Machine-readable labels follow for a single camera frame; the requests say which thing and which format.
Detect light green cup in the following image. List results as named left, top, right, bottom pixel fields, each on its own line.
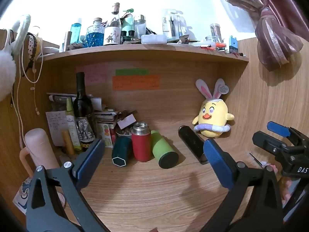
left=151, top=130, right=179, bottom=169

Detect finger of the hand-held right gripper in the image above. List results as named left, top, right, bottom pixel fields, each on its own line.
left=267, top=121, right=309, bottom=142
left=252, top=131, right=294, bottom=155

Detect orange paper note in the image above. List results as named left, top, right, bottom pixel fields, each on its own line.
left=112, top=75, right=161, bottom=91

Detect dark green hexagonal cup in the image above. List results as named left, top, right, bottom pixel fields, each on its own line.
left=111, top=136, right=133, bottom=167

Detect person's right hand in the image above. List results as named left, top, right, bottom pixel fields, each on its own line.
left=264, top=164, right=294, bottom=207

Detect yellow chick plush toy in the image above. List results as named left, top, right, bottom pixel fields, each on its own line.
left=192, top=78, right=235, bottom=139

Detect white cable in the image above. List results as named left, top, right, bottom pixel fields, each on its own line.
left=7, top=28, right=44, bottom=150

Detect bowl of small items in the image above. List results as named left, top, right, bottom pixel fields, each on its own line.
left=115, top=128, right=133, bottom=139

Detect stack of papers and books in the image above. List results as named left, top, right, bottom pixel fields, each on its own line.
left=46, top=92, right=107, bottom=113

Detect glass jar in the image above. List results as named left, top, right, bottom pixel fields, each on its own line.
left=209, top=23, right=222, bottom=42

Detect red thermos cup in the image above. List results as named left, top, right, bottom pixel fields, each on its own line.
left=131, top=122, right=152, bottom=162

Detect white handwritten paper note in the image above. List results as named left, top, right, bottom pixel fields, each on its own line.
left=46, top=111, right=68, bottom=147

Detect blue white printed pouch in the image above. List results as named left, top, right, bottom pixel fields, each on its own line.
left=13, top=176, right=32, bottom=215

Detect white card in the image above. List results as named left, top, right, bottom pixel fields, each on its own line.
left=117, top=114, right=137, bottom=130

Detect dark wine bottle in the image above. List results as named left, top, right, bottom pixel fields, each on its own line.
left=73, top=72, right=96, bottom=152

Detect brown tube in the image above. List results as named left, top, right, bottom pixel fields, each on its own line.
left=63, top=31, right=72, bottom=52

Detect black cup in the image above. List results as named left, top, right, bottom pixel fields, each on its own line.
left=178, top=125, right=209, bottom=165

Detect pink striped curtain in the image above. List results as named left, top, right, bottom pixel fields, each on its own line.
left=209, top=0, right=309, bottom=72

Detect patterned headbands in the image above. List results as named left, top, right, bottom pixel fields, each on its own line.
left=24, top=32, right=40, bottom=72

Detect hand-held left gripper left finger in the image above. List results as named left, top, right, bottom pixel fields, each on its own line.
left=25, top=138, right=109, bottom=232

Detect clear glass bottle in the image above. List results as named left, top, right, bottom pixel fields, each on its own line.
left=134, top=14, right=147, bottom=38

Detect white plastic box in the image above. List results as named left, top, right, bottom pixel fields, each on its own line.
left=141, top=34, right=168, bottom=45

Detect fruit print card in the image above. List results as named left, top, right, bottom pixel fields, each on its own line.
left=98, top=123, right=114, bottom=148

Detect pink bottle with handle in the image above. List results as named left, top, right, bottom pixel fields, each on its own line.
left=20, top=128, right=60, bottom=177

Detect green sticky note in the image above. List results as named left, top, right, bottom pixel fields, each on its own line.
left=115, top=69, right=149, bottom=76

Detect mint green bottle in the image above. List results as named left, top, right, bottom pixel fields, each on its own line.
left=121, top=8, right=135, bottom=38

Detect blue liquid bottle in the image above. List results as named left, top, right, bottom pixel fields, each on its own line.
left=71, top=18, right=83, bottom=47

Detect thin dark pen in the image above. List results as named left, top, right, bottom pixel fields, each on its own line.
left=249, top=152, right=264, bottom=169

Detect pink sticky note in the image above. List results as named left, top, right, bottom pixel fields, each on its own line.
left=76, top=63, right=107, bottom=84

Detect round glass bottle blue beads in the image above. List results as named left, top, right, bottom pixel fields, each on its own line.
left=86, top=17, right=105, bottom=49

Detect yellow wooden stick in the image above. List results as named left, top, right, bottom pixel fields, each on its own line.
left=61, top=130, right=75, bottom=156

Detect clear toothbrush package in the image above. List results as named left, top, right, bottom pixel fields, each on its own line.
left=162, top=9, right=188, bottom=39

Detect clear bottle white label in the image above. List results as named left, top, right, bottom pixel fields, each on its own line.
left=104, top=2, right=122, bottom=46

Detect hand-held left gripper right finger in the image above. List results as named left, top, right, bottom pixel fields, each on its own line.
left=200, top=139, right=284, bottom=232

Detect white fluffy headband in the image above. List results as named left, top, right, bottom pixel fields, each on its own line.
left=0, top=14, right=32, bottom=102

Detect wooden shelf board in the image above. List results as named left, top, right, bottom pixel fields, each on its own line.
left=39, top=43, right=250, bottom=63

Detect small blue box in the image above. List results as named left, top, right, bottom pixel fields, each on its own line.
left=228, top=35, right=238, bottom=52

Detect yellow-green tube bottle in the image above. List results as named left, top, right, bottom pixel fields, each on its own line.
left=66, top=98, right=82, bottom=151

